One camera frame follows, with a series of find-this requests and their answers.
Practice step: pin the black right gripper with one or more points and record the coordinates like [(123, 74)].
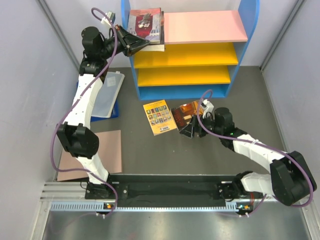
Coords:
[(195, 126)]

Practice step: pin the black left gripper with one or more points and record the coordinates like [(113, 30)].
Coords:
[(129, 43)]

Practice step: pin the black red-lettered glossy book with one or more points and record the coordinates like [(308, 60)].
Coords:
[(183, 114)]

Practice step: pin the purple red illustrated book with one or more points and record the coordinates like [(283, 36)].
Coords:
[(145, 22)]

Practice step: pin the dark Tale of Two Cities book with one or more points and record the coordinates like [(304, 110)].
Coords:
[(161, 46)]

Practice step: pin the yellow Shakespeare paperback book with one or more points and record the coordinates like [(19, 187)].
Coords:
[(159, 117)]

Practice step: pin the black Storey Treehouse book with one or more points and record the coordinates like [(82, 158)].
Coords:
[(154, 40)]

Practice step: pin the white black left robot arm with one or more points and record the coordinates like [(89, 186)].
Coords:
[(74, 131)]

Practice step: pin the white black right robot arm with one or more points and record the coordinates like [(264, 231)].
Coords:
[(289, 178)]

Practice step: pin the translucent white zip file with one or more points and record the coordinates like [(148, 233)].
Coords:
[(106, 106)]

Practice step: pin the blue folder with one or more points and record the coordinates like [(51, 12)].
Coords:
[(93, 101)]

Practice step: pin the colourful blue-framed bookshelf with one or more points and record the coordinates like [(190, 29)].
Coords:
[(203, 50)]

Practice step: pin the pink brown flat folder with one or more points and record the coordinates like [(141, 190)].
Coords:
[(110, 153)]

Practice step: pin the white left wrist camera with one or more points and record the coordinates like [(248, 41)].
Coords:
[(111, 17)]

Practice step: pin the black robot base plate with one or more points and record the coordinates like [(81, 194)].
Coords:
[(164, 190)]

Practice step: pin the grey slotted cable duct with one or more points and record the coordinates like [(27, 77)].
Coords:
[(86, 206)]

